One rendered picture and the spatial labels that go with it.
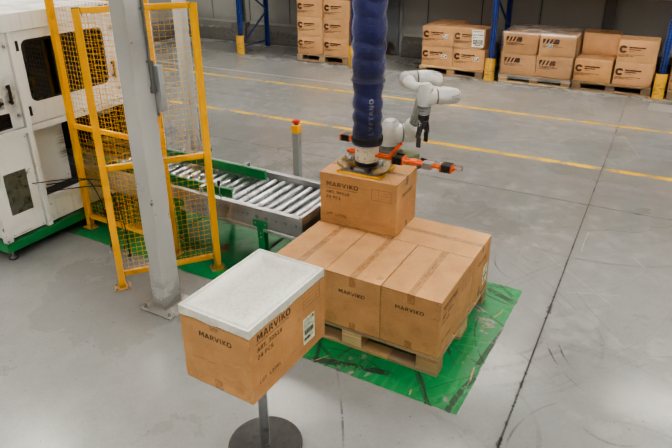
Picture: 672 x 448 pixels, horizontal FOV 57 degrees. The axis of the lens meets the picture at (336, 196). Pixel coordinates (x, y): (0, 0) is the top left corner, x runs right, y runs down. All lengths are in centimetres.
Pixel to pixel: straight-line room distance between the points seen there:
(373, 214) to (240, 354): 191
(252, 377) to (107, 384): 155
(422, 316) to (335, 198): 116
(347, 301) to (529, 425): 129
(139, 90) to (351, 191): 157
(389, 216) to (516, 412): 150
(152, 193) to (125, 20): 113
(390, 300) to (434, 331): 32
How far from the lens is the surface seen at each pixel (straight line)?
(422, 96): 408
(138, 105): 408
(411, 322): 386
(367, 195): 432
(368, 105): 420
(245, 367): 280
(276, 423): 367
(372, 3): 407
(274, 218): 466
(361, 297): 394
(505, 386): 404
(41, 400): 422
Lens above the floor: 259
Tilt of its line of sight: 24 degrees down
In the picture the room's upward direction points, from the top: straight up
